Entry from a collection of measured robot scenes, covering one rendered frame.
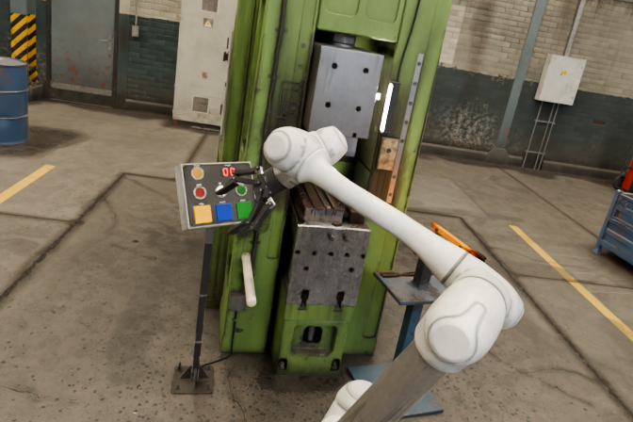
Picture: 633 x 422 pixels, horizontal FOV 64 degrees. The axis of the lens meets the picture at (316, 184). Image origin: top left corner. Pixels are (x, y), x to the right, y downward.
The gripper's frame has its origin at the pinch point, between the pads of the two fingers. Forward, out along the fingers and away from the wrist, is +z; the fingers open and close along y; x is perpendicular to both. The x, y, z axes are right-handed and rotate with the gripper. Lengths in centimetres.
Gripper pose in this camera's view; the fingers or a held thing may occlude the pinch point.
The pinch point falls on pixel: (226, 211)
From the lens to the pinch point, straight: 151.3
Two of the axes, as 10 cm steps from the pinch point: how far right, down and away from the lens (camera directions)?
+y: 3.4, 8.2, -4.6
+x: 4.9, 2.6, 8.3
